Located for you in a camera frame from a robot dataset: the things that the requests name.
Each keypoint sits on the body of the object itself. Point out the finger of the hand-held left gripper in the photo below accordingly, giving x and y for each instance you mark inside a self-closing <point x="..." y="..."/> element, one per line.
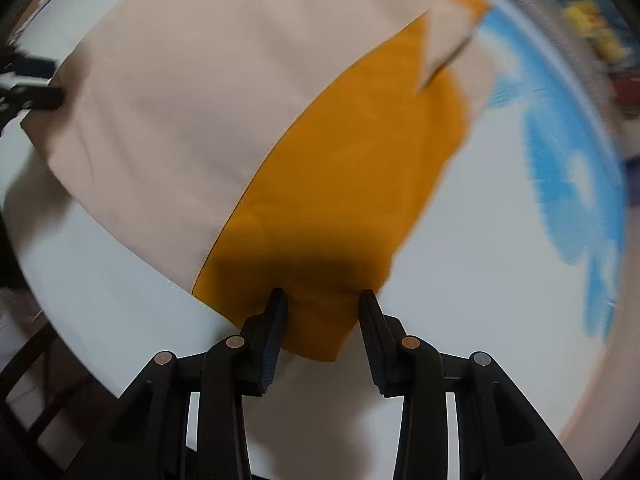
<point x="40" y="97"/>
<point x="32" y="66"/>

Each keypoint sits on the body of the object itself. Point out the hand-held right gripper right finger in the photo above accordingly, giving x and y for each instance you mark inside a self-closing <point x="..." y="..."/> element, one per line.
<point x="375" y="345"/>

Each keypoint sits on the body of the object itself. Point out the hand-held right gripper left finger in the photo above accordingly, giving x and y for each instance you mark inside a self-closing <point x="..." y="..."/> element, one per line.
<point x="272" y="342"/>

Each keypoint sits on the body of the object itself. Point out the beige and orange jacket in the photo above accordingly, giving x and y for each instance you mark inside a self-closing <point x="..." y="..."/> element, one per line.
<point x="200" y="110"/>

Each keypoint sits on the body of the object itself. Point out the blue white patterned blanket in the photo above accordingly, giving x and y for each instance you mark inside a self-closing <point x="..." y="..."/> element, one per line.
<point x="565" y="185"/>

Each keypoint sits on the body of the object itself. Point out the yellow bear plush with red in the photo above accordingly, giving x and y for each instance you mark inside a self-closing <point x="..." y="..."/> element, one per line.
<point x="595" y="30"/>

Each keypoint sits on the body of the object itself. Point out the dark furniture frame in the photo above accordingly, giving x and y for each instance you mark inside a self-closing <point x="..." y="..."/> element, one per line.
<point x="35" y="385"/>

